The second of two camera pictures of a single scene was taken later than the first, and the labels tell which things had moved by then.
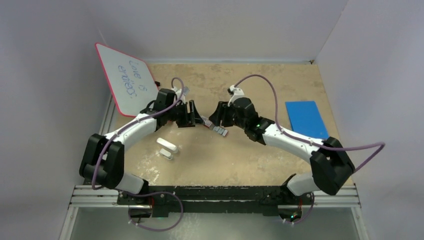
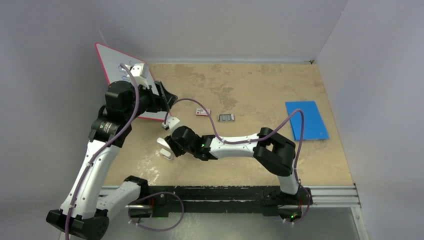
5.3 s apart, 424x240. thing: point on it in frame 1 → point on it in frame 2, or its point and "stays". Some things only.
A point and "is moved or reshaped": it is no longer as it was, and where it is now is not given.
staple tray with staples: [220, 131] is moved or reshaped
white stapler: [167, 145] stays
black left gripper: [190, 119] → [164, 99]
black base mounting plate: [164, 200] stays
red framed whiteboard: [130, 82] stays
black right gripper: [220, 114] → [174, 146]
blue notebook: [305, 118] stays
